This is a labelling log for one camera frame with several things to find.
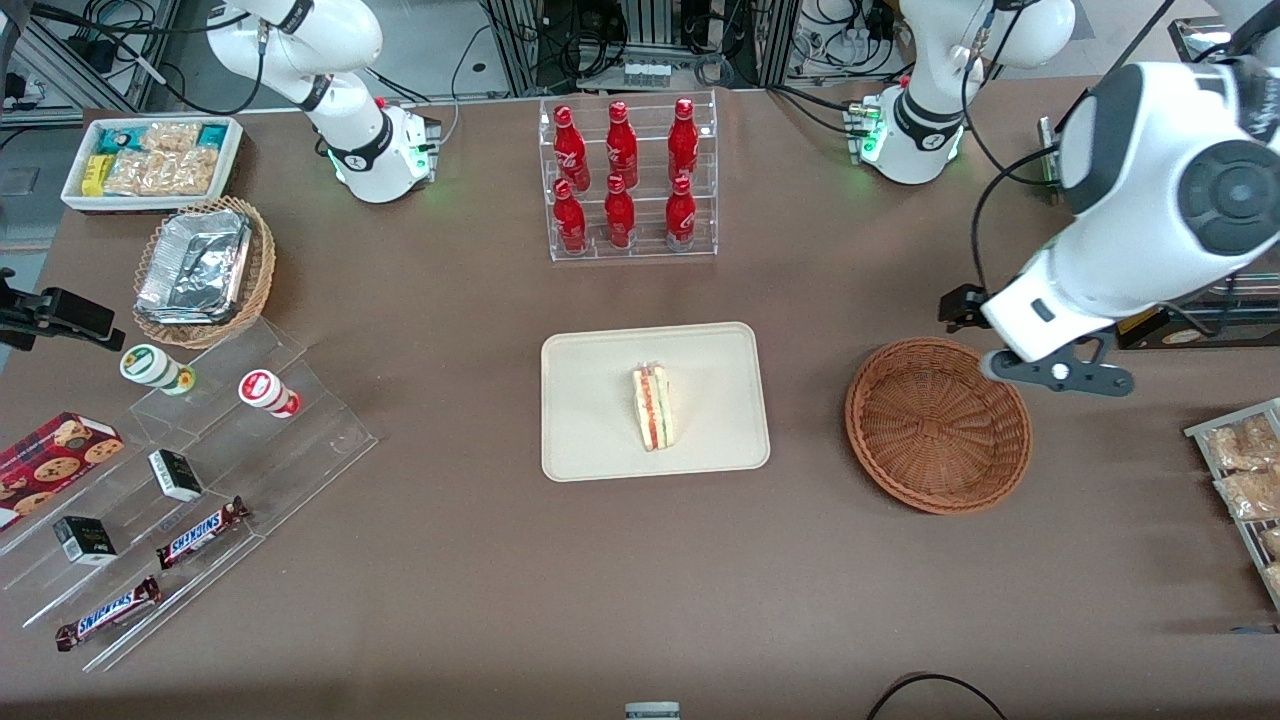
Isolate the light wicker basket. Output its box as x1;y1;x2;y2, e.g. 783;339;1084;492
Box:
132;195;277;350

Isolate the black equipment rack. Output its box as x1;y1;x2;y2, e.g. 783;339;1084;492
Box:
480;0;806;97

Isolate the red cola bottle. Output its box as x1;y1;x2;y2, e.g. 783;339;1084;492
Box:
605;99;640;190
664;175;699;252
552;104;592;194
667;96;701;187
552;179;589;255
603;173;638;250

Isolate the triangle sandwich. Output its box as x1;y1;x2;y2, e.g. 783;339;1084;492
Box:
631;363;678;454

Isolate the Snickers chocolate bar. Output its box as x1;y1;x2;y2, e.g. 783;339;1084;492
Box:
156;496;250;571
54;575;162;653

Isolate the silver foil packet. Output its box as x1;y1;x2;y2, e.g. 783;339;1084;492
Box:
138;210;251;313
134;298;241;327

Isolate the clear acrylic bottle rack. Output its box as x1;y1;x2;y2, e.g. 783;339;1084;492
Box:
537;89;720;265

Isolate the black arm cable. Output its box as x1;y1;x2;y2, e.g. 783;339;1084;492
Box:
970;144;1063;293

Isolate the metal wire tray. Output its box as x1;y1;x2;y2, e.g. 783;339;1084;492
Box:
1184;397;1280;614

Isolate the brown wicker basket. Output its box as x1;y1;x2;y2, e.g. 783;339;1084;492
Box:
844;336;1034;517

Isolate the clear acrylic stepped display stand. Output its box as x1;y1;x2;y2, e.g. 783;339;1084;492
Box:
0;318;380;674

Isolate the red-lid strawberry yogurt cup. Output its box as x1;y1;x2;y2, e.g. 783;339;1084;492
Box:
237;369;302;419

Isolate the beige plastic serving tray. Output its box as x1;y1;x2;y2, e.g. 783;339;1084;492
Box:
541;322;772;484

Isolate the green-lid sunflower yogurt cup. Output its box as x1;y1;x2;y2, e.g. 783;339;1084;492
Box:
119;343;197;397

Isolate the black food warmer cabinet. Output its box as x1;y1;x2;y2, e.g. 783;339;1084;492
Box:
1037;15;1280;352

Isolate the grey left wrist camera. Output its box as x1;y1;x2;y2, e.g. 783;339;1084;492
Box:
981;347;1138;400

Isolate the red tartan cookie box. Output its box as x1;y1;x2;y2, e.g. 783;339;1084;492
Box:
0;411;127;532

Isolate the white rectangular snack bin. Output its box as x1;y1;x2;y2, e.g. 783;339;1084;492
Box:
59;114;245;215

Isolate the small black box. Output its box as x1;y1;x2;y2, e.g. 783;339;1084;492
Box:
147;448;205;503
52;515;119;567

